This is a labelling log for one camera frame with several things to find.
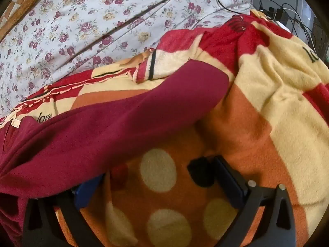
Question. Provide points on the maroon garment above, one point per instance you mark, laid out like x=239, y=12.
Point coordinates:
x=102, y=133

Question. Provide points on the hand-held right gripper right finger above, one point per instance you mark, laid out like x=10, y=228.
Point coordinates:
x=232, y=182

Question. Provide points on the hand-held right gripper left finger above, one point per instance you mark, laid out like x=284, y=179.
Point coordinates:
x=84, y=193

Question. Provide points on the floral bedsheet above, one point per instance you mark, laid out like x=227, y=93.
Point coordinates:
x=102, y=18

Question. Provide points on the black power adapter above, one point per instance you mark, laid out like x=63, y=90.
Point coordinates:
x=276, y=12

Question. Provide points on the red orange cream fleece blanket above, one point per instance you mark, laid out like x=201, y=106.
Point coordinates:
x=257, y=133

